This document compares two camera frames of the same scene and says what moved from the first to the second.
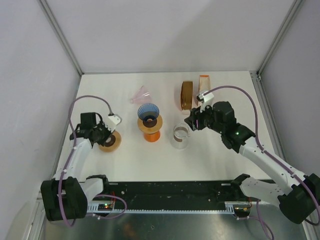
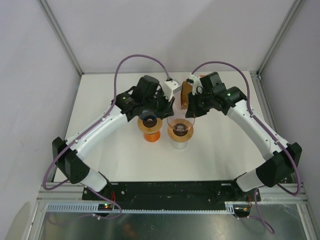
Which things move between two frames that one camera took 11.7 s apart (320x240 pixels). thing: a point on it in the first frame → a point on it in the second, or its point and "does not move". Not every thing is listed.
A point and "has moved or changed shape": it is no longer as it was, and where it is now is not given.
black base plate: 171,194 does not move
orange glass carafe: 152,137 does not move
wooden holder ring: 113,143 → 178,138
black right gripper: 195,115 → 193,111
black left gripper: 101,124 → 167,110
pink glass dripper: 142,97 has moved or changed shape
